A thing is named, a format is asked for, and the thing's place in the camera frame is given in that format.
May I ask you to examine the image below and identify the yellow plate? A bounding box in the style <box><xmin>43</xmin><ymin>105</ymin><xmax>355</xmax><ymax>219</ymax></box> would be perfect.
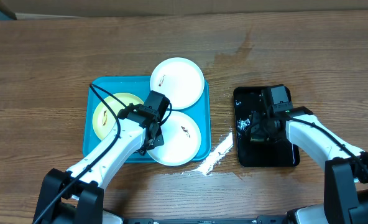
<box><xmin>92</xmin><ymin>93</ymin><xmax>144</xmax><ymax>140</ymax></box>

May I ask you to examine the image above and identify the green yellow sponge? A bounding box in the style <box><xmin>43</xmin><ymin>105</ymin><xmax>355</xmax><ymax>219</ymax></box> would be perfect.
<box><xmin>250</xmin><ymin>132</ymin><xmax>270</xmax><ymax>142</ymax></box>

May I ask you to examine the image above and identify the teal plastic tray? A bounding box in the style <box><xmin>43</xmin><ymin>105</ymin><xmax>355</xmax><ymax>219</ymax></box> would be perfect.
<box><xmin>82</xmin><ymin>76</ymin><xmax>211</xmax><ymax>161</ymax></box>

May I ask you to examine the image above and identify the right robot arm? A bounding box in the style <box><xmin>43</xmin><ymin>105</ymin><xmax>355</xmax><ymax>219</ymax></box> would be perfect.
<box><xmin>246</xmin><ymin>85</ymin><xmax>368</xmax><ymax>224</ymax></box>

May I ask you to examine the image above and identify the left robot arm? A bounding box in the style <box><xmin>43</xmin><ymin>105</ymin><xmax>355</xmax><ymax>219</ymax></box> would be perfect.
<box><xmin>33</xmin><ymin>91</ymin><xmax>170</xmax><ymax>223</ymax></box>

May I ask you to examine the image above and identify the white plate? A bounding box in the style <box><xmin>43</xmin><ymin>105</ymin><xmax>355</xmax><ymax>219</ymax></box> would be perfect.
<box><xmin>150</xmin><ymin>57</ymin><xmax>205</xmax><ymax>110</ymax></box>
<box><xmin>147</xmin><ymin>111</ymin><xmax>201</xmax><ymax>166</ymax></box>

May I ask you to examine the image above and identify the black rectangular tray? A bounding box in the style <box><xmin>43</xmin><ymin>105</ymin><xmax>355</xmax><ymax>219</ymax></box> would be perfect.
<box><xmin>234</xmin><ymin>86</ymin><xmax>300</xmax><ymax>167</ymax></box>

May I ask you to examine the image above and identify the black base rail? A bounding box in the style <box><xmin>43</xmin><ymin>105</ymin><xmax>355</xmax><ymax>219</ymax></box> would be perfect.
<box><xmin>123</xmin><ymin>215</ymin><xmax>295</xmax><ymax>224</ymax></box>

